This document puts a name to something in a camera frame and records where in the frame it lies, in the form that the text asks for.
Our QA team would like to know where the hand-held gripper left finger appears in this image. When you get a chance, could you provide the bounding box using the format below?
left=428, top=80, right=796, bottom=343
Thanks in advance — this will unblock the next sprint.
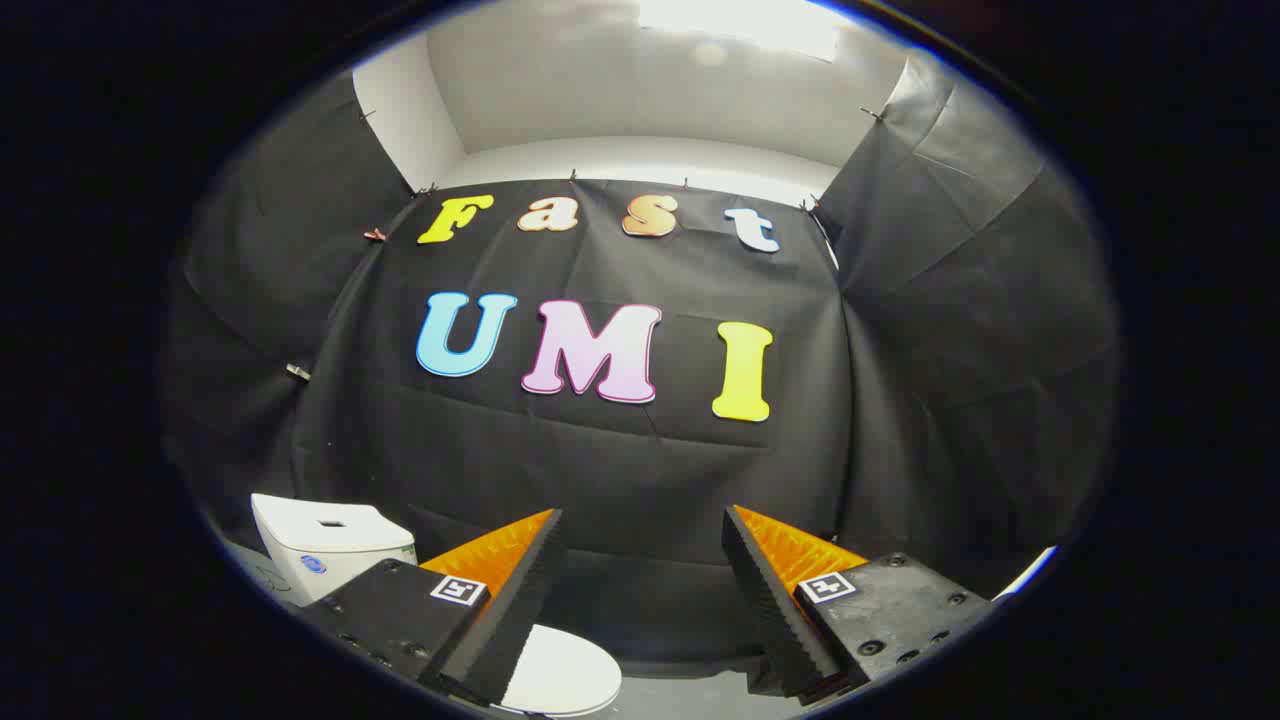
left=300, top=508, right=567, bottom=709

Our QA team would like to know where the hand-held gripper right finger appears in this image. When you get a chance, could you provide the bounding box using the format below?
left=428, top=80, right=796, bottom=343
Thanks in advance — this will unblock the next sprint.
left=722, top=505, right=997, bottom=701

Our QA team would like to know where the white toilet lid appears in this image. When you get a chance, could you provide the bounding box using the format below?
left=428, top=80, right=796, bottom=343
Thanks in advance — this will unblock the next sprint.
left=495, top=625, right=623, bottom=718

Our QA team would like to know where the black backdrop cloth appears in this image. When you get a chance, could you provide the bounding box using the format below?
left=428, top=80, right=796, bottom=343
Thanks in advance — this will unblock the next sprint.
left=165, top=50, right=1117, bottom=681

